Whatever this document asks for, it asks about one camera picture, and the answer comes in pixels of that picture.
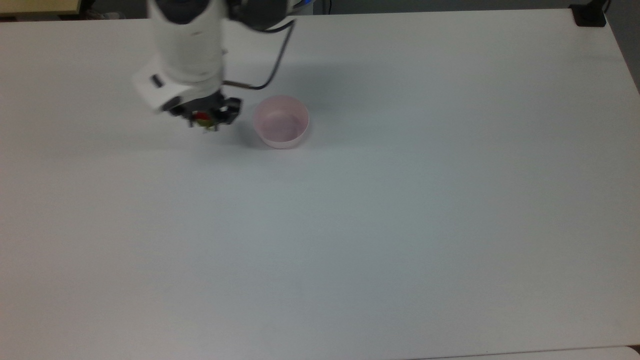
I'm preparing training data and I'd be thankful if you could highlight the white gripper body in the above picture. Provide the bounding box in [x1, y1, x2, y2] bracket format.
[132, 59, 226, 115]

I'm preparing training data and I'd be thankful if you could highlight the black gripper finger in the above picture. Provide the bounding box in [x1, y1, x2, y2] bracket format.
[167, 98, 202, 129]
[209, 97, 244, 134]

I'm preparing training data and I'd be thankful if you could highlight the pink plastic bowl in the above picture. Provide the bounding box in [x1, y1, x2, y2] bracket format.
[252, 95, 310, 150]

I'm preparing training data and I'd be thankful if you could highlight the yellow wooden board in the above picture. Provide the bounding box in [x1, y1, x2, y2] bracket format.
[0, 0, 82, 16]

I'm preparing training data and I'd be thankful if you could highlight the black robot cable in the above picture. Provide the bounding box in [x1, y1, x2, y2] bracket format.
[223, 19, 297, 92]

